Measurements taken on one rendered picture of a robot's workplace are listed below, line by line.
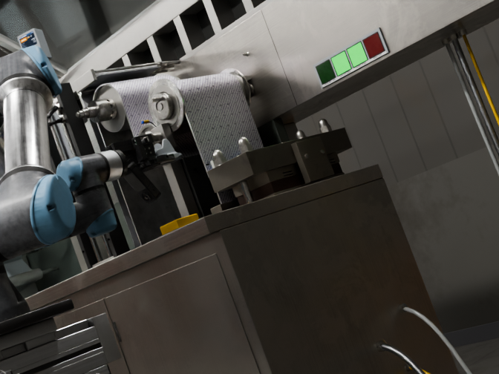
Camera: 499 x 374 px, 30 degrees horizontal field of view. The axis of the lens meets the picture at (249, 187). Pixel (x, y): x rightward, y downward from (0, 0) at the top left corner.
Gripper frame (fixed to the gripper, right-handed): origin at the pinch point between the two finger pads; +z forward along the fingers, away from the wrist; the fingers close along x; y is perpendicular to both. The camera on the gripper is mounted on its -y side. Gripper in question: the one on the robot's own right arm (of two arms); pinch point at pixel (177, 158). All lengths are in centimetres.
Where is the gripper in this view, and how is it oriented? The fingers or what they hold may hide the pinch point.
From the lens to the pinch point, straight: 244.2
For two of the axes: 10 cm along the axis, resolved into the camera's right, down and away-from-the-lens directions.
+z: 6.9, -2.0, 7.0
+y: -3.5, -9.3, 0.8
